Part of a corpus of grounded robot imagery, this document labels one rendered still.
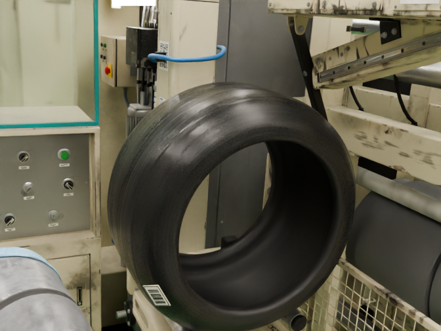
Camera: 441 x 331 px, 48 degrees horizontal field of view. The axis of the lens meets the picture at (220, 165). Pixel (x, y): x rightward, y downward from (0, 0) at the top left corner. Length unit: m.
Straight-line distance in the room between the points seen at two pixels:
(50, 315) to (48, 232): 1.20
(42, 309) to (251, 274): 0.95
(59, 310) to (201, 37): 0.95
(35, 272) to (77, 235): 1.13
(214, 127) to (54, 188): 0.81
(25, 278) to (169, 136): 0.50
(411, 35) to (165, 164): 0.60
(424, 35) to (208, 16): 0.54
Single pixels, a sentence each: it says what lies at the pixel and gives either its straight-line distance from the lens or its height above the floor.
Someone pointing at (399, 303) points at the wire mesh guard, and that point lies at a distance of 1.29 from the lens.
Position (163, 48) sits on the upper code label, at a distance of 1.39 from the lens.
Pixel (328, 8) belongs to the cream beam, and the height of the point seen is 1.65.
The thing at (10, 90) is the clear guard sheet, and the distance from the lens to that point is 1.58.
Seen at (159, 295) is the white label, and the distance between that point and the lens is 1.08.
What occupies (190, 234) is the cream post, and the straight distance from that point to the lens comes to 1.48.
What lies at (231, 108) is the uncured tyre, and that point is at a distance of 1.02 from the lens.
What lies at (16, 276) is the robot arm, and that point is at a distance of 0.61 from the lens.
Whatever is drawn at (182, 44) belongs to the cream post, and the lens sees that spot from 1.34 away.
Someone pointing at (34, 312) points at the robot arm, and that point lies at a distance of 0.55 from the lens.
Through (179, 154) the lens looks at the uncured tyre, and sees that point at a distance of 0.98.
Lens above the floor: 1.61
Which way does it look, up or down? 16 degrees down
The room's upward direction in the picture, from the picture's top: 4 degrees clockwise
